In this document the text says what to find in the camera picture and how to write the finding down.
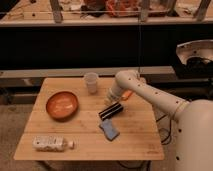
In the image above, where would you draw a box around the orange wooden bowl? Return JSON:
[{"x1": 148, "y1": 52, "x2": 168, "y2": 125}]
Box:
[{"x1": 46, "y1": 91, "x2": 79, "y2": 120}]

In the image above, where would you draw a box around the clear plastic cup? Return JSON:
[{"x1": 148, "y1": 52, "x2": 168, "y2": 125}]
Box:
[{"x1": 84, "y1": 72, "x2": 99, "y2": 94}]

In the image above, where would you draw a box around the orange object behind arm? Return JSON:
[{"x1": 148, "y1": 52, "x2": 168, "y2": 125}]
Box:
[{"x1": 121, "y1": 90, "x2": 133, "y2": 101}]

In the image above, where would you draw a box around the white plastic bottle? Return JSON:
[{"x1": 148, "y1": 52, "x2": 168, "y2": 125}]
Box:
[{"x1": 32, "y1": 136, "x2": 75, "y2": 152}]

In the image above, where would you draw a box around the blue sponge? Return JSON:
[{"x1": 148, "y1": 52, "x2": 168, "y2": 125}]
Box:
[{"x1": 99, "y1": 119, "x2": 119, "y2": 141}]

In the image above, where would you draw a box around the cluttered background shelf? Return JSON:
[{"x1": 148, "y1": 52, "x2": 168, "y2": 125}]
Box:
[{"x1": 0, "y1": 0, "x2": 213, "y2": 27}]

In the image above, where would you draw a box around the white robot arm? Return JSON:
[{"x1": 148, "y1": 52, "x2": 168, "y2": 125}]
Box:
[{"x1": 107, "y1": 70, "x2": 213, "y2": 171}]

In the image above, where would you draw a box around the white machine with black interior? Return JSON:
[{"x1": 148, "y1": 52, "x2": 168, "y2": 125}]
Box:
[{"x1": 173, "y1": 39, "x2": 213, "y2": 79}]

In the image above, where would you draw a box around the black whiteboard eraser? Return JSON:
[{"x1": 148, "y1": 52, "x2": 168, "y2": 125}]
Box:
[{"x1": 99, "y1": 103, "x2": 123, "y2": 121}]

